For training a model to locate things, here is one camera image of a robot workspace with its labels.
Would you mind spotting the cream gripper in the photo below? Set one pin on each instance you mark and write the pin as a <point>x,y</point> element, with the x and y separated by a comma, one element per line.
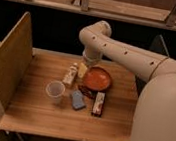
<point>90,59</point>

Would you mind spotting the white labelled bottle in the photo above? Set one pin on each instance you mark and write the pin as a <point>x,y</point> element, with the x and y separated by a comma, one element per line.
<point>70,75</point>

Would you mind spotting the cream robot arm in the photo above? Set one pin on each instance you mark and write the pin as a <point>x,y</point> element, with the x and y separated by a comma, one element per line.
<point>155,115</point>

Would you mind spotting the orange bowl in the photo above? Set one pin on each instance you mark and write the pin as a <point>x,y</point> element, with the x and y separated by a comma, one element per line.
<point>97,79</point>

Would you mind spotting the dark chip bag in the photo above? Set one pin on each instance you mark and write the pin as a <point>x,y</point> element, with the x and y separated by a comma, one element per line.
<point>86,92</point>

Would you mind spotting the red white snack bar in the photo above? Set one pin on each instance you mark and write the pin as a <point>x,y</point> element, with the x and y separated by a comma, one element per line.
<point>98,104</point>

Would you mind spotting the clear plastic cup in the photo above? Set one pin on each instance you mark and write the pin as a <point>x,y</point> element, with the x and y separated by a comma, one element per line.
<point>55,91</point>

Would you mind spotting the blue sponge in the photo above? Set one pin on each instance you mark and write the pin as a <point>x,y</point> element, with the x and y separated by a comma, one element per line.
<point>77,100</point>

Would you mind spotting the left wooden side panel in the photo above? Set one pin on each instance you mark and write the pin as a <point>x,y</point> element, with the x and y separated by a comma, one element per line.
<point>15,55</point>

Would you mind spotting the dark right side panel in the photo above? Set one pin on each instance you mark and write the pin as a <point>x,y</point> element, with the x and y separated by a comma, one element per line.
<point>158,46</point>

